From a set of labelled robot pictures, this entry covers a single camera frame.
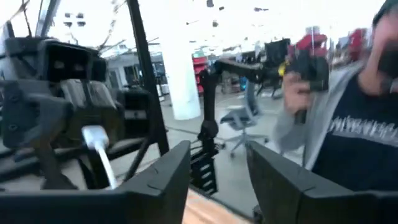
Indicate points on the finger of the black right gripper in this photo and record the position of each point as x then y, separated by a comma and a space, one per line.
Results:
53, 168
90, 171

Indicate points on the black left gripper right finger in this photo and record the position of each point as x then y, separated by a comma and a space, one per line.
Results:
295, 205

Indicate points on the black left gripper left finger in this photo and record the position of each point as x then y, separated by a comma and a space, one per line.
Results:
124, 208

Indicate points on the person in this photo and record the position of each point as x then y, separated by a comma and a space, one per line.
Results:
351, 140

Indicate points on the grey office chair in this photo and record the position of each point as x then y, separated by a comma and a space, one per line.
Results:
241, 118

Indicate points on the person's hand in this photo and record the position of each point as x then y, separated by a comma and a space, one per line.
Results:
293, 93

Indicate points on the white building column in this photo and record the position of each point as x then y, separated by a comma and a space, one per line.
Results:
180, 62

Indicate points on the red shelf rack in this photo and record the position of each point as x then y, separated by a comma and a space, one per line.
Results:
199, 62

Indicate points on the red tool cabinet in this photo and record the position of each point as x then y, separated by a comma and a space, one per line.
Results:
357, 43

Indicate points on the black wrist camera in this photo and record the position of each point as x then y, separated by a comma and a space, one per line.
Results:
74, 62

